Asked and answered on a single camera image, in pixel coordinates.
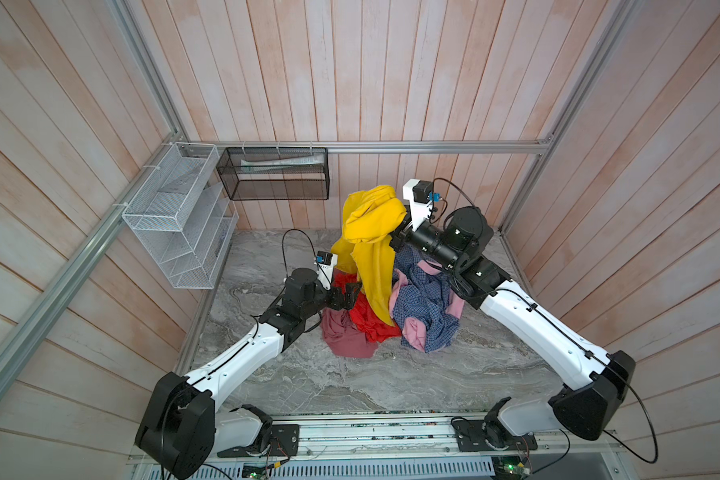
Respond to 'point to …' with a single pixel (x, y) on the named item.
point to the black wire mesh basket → (275, 173)
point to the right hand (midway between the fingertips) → (375, 207)
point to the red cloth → (364, 317)
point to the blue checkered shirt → (423, 301)
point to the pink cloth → (413, 328)
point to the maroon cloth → (343, 336)
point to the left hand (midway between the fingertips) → (348, 286)
